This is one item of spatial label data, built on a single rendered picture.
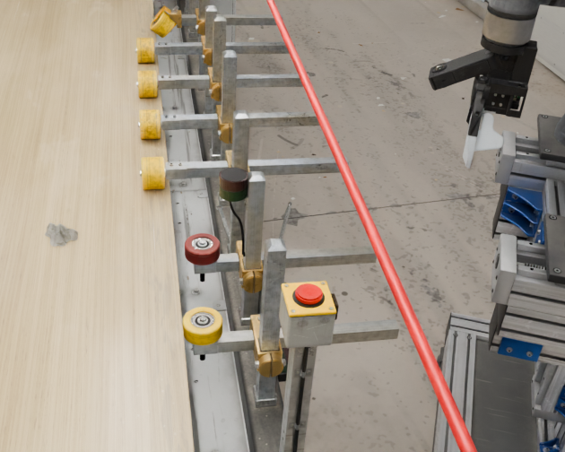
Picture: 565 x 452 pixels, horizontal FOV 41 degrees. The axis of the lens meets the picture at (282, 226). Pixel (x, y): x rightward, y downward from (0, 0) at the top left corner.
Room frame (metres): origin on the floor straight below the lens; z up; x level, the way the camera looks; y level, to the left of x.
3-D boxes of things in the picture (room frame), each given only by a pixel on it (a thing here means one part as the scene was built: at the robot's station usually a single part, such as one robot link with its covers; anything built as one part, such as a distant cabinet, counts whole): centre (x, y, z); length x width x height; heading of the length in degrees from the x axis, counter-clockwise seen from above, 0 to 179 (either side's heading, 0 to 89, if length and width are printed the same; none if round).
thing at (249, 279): (1.36, 0.07, 0.85); 0.14 x 0.06 x 0.05; 12
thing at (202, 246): (1.35, 0.18, 0.85); 0.08 x 0.08 x 0.11
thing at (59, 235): (1.35, 0.50, 0.91); 0.09 x 0.07 x 0.02; 37
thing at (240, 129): (1.58, 0.12, 0.89); 0.04 x 0.04 x 0.48; 12
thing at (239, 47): (2.36, 0.25, 0.95); 0.50 x 0.04 x 0.04; 102
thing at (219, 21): (2.07, 0.22, 0.93); 0.04 x 0.04 x 0.48; 12
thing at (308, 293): (0.84, -0.05, 1.22); 0.04 x 0.04 x 0.02
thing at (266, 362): (1.11, 0.01, 0.84); 0.14 x 0.06 x 0.05; 12
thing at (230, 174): (1.33, 0.11, 1.01); 0.06 x 0.06 x 0.22; 12
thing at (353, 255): (1.39, -0.01, 0.84); 0.43 x 0.03 x 0.04; 102
